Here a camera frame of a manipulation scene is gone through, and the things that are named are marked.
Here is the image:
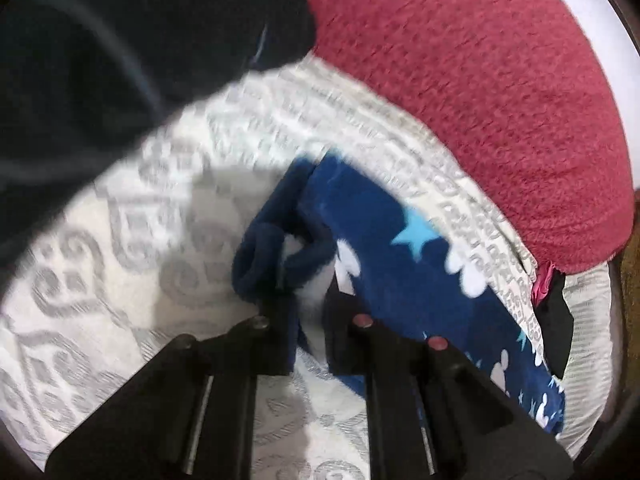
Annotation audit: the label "red patterned sofa back cover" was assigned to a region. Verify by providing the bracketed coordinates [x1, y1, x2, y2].
[302, 0, 636, 273]

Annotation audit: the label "black folded garment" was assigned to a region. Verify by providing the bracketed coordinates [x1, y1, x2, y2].
[534, 271, 576, 377]

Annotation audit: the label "white grey-patterned seat cover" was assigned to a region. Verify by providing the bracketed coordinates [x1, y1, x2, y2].
[0, 55, 551, 480]

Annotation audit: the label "blue star-print fleece pants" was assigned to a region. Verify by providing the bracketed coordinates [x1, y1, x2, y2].
[232, 152, 567, 436]

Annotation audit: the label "pink folded garment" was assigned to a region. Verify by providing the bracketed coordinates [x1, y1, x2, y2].
[531, 260, 557, 309]

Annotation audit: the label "dark velvet cushion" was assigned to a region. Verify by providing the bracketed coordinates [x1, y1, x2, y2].
[0, 0, 321, 273]

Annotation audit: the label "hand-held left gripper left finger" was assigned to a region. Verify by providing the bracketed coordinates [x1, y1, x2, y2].
[45, 300, 296, 480]

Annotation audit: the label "white striped armrest cover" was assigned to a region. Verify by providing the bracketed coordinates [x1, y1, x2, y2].
[552, 262, 618, 458]

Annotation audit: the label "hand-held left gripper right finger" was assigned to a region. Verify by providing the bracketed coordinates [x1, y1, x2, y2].
[325, 287, 573, 480]

